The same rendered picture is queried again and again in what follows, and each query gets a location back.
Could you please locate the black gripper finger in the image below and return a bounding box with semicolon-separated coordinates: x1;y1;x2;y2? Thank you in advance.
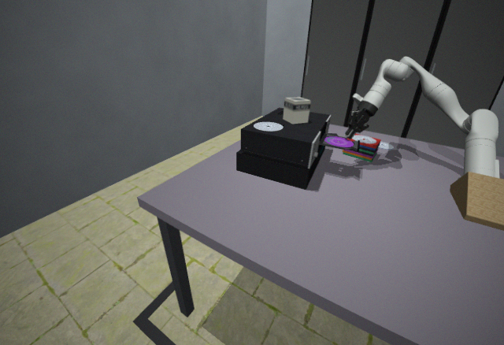
347;118;369;139
345;110;365;137

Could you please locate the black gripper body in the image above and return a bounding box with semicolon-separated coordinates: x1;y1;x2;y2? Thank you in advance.
355;101;378;123

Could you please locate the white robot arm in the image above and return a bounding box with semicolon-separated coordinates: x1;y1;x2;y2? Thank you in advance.
352;57;499;178

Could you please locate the silver cd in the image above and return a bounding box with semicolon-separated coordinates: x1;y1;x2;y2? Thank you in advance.
254;122;283;132
352;135;376;144
379;142;394;150

